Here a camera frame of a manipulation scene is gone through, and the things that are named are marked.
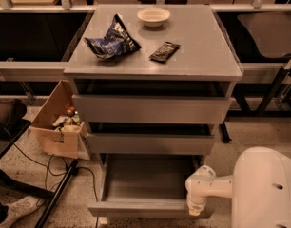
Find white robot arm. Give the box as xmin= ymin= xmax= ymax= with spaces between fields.
xmin=185 ymin=147 xmax=291 ymax=228

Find blue chip bag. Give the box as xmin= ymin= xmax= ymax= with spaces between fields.
xmin=84 ymin=14 xmax=141 ymax=60

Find black snack bar wrapper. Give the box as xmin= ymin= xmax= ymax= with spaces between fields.
xmin=149 ymin=42 xmax=181 ymax=63

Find grey middle drawer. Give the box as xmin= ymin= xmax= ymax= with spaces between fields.
xmin=87 ymin=133 xmax=215 ymax=155

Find grey drawer cabinet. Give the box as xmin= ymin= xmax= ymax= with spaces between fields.
xmin=63 ymin=4 xmax=244 ymax=220

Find grey top drawer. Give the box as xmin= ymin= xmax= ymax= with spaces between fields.
xmin=73 ymin=95 xmax=230 ymax=124

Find grey drawer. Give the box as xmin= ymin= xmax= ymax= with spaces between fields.
xmin=87 ymin=153 xmax=216 ymax=220
xmin=73 ymin=95 xmax=230 ymax=124
xmin=87 ymin=133 xmax=215 ymax=155

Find black floor cable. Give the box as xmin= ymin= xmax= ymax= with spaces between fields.
xmin=12 ymin=142 xmax=100 ymax=228

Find dark bag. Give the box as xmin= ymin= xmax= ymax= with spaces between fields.
xmin=0 ymin=99 xmax=30 ymax=140

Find white shoe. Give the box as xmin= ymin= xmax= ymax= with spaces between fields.
xmin=0 ymin=196 xmax=44 ymax=228

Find black stand leg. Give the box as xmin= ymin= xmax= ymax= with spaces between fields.
xmin=220 ymin=123 xmax=231 ymax=143

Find white bowl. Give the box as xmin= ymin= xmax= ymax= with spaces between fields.
xmin=137 ymin=8 xmax=170 ymax=28

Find items in cardboard box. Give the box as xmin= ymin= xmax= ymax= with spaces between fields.
xmin=52 ymin=105 xmax=82 ymax=132

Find black table leg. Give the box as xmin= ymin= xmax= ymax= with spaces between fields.
xmin=34 ymin=160 xmax=78 ymax=228

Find cardboard box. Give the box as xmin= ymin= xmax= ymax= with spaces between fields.
xmin=29 ymin=80 xmax=91 ymax=160

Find grey chair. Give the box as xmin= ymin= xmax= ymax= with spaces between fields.
xmin=238 ymin=11 xmax=291 ymax=114

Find grey bottom drawer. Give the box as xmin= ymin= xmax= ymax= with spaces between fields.
xmin=87 ymin=153 xmax=216 ymax=220

